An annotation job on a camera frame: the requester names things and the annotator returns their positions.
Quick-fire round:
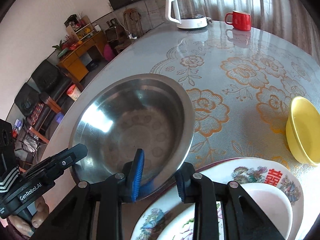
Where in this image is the yellow plastic bowl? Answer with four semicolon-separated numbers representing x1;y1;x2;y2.
286;96;319;167

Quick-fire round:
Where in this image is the steel bowl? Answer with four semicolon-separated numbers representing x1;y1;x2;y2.
69;74;195;199

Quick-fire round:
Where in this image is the left hand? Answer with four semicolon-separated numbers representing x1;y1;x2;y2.
8;196;49;237

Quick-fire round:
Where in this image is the white ceramic bowl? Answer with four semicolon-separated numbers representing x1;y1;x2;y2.
154;182;293;240

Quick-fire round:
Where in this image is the floral patterned plate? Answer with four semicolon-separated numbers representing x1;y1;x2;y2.
131;158;304;240

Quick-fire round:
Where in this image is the black leather sofa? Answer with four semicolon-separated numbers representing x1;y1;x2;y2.
14;60;72;131

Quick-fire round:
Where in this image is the yellow wooden desk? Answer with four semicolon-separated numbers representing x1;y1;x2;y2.
57;31;107;81

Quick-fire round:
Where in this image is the pink bag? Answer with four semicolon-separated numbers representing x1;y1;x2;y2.
103;43;116;62

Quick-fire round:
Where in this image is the wooden chair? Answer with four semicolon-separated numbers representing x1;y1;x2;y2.
123;9;144;38

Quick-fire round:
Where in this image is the red mug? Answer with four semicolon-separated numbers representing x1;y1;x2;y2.
225;10;252;31

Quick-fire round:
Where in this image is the glass electric kettle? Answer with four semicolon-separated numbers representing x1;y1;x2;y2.
165;0;208;29

